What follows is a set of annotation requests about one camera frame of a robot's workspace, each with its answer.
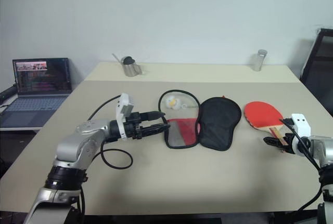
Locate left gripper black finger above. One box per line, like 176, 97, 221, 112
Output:
144, 122, 171, 136
144, 110, 167, 121

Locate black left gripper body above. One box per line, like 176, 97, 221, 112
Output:
124, 111, 148, 140

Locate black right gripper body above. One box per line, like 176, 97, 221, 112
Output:
280, 132, 295, 155

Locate red table tennis paddle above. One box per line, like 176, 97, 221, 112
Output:
244, 100, 286, 143

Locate black and red paddle case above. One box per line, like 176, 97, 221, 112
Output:
158, 88, 243, 152

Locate clear glass jar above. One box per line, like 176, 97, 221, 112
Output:
250, 49, 268, 72

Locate black office chair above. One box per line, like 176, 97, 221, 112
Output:
299, 28, 333, 117

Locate open grey laptop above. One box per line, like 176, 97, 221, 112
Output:
0, 57, 73, 128

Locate white side table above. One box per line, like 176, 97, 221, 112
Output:
0, 126, 42, 132

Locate white plush keychain toy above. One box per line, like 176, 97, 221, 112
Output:
165, 95, 196, 111

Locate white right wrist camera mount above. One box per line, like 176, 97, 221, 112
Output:
290, 113, 312, 156

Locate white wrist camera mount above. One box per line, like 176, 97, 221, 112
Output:
115, 93, 135, 140
290, 113, 312, 156

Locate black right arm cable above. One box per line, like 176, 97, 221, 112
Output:
279, 117, 333, 212

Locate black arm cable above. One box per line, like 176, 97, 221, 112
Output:
279, 117, 333, 212
87, 94, 134, 169

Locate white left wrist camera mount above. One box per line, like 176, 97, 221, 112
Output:
115, 93, 135, 140

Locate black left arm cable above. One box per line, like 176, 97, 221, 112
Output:
87, 94, 134, 169

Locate steel cup with handle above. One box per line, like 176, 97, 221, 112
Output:
112, 53, 143, 77

